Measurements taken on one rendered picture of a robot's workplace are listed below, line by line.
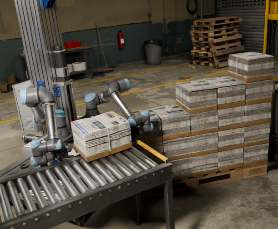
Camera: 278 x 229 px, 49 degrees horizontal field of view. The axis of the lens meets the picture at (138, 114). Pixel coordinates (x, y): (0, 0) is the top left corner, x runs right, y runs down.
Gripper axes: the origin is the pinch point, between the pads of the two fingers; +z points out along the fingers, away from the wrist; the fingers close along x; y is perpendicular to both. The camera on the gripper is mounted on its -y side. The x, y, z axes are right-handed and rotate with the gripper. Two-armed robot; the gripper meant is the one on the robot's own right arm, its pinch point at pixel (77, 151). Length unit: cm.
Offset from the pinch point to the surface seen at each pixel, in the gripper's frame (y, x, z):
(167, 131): -11, 8, 91
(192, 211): -80, -28, 90
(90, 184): -1, -51, -9
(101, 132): 20.5, -23.9, 13.4
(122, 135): 13.5, -23.1, 29.7
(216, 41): -7, 437, 552
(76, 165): -0.3, -21.1, -7.9
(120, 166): -0.5, -41.9, 17.6
